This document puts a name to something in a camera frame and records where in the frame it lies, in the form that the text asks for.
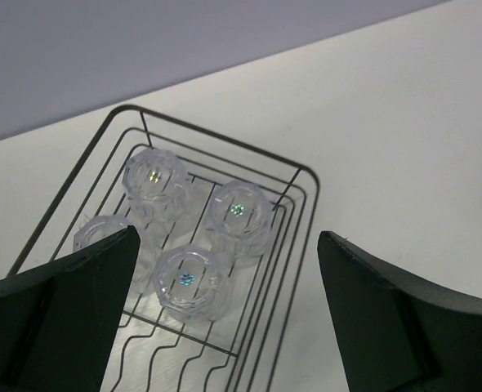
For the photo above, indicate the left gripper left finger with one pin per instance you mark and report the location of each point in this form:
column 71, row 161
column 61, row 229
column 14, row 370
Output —
column 58, row 321

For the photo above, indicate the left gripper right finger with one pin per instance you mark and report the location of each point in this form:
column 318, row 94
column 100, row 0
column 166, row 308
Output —
column 397, row 331

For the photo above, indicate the clear glass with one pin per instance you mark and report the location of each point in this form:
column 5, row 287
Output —
column 192, row 284
column 103, row 228
column 158, row 189
column 239, row 217

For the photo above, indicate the clear glass back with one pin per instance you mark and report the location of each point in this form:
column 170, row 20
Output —
column 239, row 217

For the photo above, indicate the black wire dish rack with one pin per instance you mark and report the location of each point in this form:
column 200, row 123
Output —
column 153, row 351

